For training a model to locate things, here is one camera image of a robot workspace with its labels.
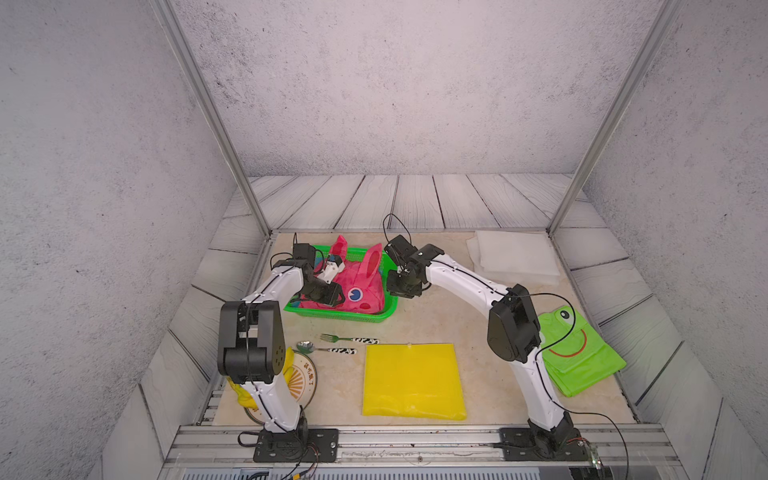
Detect green plastic basket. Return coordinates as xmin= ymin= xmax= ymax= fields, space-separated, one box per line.
xmin=285 ymin=236 xmax=398 ymax=323

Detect pink bunny raincoat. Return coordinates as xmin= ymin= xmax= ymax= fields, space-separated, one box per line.
xmin=299 ymin=235 xmax=385 ymax=315

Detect yellow raincoat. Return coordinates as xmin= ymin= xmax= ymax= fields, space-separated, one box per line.
xmin=362 ymin=344 xmax=467 ymax=421

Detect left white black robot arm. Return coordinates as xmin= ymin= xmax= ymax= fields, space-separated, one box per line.
xmin=217 ymin=254 xmax=343 ymax=434

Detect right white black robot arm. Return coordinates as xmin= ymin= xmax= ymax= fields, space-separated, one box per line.
xmin=384 ymin=235 xmax=573 ymax=435

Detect white folded raincoat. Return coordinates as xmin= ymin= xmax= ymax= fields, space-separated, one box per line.
xmin=467 ymin=231 xmax=561 ymax=286

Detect green frog folded raincoat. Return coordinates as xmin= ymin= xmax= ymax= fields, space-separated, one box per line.
xmin=538 ymin=306 xmax=627 ymax=397

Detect round patterned plate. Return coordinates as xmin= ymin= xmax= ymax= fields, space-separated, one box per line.
xmin=239 ymin=352 xmax=318 ymax=426

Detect yellow bananas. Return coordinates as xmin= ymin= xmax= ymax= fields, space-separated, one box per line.
xmin=227 ymin=348 xmax=295 ymax=411

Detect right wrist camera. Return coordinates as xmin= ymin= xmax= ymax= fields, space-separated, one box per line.
xmin=384 ymin=235 xmax=418 ymax=267

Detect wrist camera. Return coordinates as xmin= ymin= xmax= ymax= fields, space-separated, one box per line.
xmin=384 ymin=235 xmax=418 ymax=267
xmin=292 ymin=243 xmax=317 ymax=270

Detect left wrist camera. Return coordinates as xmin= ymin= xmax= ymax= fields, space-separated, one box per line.
xmin=292 ymin=243 xmax=317 ymax=270

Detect fork with zebra handle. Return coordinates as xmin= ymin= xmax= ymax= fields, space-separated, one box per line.
xmin=320 ymin=333 xmax=380 ymax=345

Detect spoon with zebra handle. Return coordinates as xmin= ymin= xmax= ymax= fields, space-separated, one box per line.
xmin=296 ymin=341 xmax=357 ymax=355

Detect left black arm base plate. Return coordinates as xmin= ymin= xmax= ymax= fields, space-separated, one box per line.
xmin=253 ymin=428 xmax=339 ymax=463

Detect aluminium front rail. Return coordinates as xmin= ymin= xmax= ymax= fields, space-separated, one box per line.
xmin=160 ymin=424 xmax=688 ymax=479

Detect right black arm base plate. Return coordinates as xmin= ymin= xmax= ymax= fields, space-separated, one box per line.
xmin=493 ymin=427 xmax=590 ymax=462

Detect left metal corner post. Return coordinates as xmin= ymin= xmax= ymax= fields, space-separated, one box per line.
xmin=151 ymin=0 xmax=272 ymax=236

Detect metal corner post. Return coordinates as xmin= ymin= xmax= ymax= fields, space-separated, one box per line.
xmin=546 ymin=0 xmax=683 ymax=239
xmin=151 ymin=0 xmax=272 ymax=236

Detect right metal corner post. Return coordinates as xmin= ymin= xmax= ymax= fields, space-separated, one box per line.
xmin=546 ymin=0 xmax=683 ymax=239

